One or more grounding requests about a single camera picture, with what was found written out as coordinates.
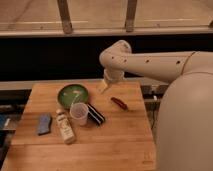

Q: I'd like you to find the white plastic bottle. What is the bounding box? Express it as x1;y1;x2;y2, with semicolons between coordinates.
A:
56;109;75;144

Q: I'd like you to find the green ceramic bowl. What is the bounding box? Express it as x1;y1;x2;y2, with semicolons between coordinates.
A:
57;84;89;109

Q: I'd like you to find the blue sponge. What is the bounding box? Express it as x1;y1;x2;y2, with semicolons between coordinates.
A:
37;114;52;135

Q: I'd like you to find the right metal post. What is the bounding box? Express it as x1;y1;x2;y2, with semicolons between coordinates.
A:
125;0;137;32

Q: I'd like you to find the left metal post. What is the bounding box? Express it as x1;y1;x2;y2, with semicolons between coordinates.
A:
57;0;73;34

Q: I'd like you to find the metal post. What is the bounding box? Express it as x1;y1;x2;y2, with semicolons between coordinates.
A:
57;0;73;34
125;0;137;32

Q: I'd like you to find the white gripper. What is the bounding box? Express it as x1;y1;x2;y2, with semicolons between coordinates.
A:
98;69;124;93

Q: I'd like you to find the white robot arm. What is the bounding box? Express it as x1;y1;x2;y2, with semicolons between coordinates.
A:
99;40;213;171

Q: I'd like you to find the white ceramic cup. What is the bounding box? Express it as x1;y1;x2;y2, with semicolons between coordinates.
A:
70;103;89;126

